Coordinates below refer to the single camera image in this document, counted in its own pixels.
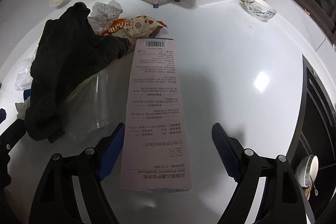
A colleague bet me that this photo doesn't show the clear plastic bag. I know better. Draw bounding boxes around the clear plastic bag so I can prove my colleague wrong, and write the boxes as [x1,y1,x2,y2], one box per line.
[14,50,37,91]

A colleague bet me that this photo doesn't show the black cloth rag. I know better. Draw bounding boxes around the black cloth rag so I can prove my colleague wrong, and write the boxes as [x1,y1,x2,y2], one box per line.
[25,2,131,143]

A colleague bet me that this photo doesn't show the orange snack wrapper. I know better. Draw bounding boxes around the orange snack wrapper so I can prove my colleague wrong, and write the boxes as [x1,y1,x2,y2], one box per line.
[101,15,167,39]

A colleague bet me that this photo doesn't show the black kitchen sink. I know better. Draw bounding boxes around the black kitchen sink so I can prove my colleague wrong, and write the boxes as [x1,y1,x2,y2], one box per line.
[286,57,335,223]

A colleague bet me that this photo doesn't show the white dishes in sink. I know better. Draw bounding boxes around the white dishes in sink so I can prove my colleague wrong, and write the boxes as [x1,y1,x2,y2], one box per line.
[295,155,319,199]

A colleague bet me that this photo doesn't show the crumpled white paper tissue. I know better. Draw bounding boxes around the crumpled white paper tissue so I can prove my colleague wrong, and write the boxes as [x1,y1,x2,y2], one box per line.
[88,0,123,35]

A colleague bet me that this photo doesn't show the patterned ceramic bowl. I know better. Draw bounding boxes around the patterned ceramic bowl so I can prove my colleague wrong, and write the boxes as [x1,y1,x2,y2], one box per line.
[244,0,277,22]

